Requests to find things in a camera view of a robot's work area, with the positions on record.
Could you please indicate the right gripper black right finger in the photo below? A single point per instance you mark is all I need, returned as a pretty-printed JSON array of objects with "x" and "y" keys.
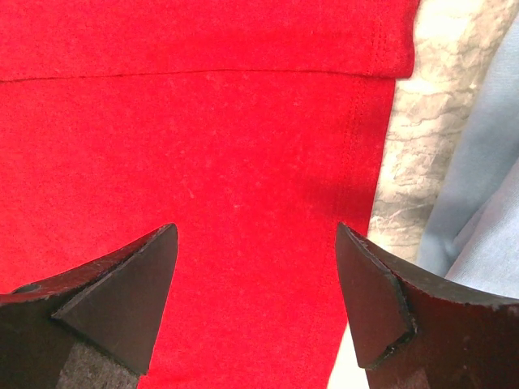
[{"x": 413, "y": 329}]

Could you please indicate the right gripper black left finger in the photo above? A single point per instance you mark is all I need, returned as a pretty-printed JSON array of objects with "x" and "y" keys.
[{"x": 94, "y": 326}]

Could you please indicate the red t shirt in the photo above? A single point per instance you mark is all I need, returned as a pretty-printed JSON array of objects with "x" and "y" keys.
[{"x": 254, "y": 126}]

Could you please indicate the folded grey-blue t shirt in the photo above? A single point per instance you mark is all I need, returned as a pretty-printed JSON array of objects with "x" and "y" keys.
[{"x": 471, "y": 237}]

